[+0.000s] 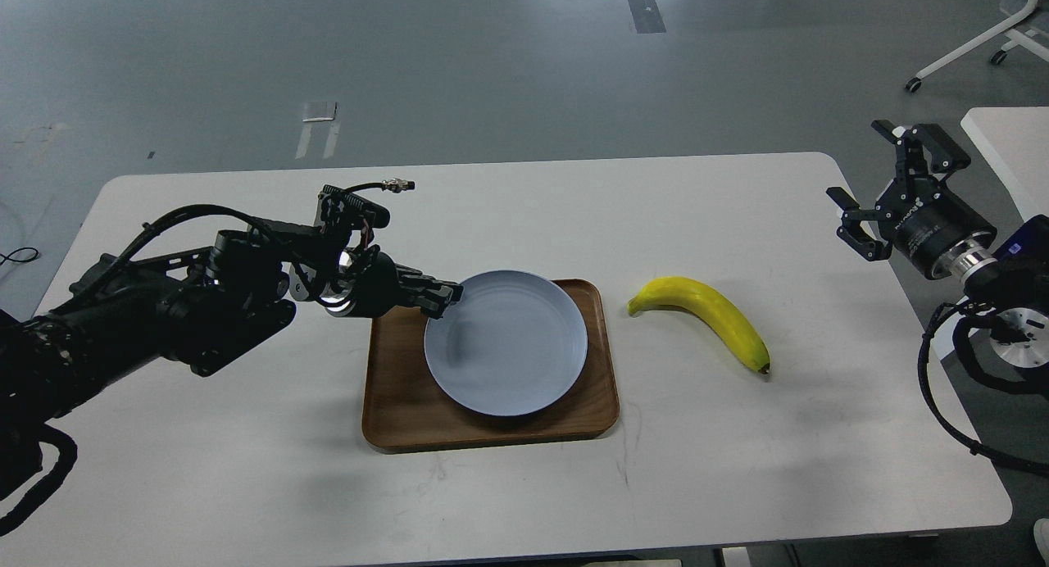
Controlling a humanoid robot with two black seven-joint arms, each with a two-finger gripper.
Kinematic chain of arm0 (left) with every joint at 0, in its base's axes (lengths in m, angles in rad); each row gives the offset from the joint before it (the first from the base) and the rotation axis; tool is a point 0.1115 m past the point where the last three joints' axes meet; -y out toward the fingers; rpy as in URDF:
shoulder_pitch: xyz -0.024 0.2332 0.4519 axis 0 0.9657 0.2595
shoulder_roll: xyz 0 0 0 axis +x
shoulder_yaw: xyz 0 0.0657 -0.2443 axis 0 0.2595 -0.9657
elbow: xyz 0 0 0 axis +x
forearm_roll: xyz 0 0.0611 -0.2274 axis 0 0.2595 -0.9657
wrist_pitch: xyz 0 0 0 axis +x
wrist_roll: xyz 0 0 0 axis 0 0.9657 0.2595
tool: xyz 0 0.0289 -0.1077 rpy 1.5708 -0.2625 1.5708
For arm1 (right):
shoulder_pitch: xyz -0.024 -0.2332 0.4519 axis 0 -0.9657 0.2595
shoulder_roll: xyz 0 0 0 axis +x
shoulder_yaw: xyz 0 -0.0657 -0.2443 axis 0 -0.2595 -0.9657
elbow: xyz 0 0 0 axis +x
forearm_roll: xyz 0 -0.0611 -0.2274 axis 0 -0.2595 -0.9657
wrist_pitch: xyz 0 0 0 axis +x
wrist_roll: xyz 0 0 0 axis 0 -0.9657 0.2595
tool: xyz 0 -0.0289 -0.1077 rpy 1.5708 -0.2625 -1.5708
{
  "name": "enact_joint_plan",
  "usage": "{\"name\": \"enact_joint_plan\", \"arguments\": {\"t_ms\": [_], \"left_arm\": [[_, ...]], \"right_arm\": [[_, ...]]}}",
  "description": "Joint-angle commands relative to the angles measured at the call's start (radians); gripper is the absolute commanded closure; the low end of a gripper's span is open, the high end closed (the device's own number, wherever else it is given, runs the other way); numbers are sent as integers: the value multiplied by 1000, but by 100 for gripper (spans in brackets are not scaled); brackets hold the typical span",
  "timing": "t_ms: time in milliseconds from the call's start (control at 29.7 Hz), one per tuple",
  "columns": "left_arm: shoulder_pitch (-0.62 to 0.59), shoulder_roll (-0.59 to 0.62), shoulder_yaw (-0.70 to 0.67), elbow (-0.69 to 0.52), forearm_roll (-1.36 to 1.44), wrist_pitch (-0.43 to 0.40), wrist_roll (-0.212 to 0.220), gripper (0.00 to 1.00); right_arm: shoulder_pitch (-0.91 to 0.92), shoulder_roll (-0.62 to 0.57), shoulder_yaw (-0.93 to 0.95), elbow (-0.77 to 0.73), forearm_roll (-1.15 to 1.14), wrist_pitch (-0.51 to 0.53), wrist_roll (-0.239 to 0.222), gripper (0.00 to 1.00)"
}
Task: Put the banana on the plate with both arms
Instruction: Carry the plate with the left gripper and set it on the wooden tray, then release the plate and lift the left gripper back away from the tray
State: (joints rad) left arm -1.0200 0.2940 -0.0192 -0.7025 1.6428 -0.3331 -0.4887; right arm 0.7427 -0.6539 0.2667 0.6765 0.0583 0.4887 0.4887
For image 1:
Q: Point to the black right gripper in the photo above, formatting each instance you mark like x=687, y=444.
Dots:
x=916, y=214

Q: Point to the light blue plate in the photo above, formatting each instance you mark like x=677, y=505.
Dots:
x=514, y=344

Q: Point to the white side table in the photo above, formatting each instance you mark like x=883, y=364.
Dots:
x=1014, y=142

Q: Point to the brown wooden tray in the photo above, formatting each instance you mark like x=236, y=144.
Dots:
x=404, y=409

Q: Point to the white rolling chair base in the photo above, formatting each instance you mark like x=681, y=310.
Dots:
x=1024, y=25

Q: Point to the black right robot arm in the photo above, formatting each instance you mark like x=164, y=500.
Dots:
x=1006, y=348

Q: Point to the yellow banana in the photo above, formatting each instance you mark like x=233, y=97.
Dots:
x=710, y=306

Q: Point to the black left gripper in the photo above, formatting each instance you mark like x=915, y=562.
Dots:
x=376, y=285

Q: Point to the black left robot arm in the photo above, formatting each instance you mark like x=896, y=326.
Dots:
x=201, y=285

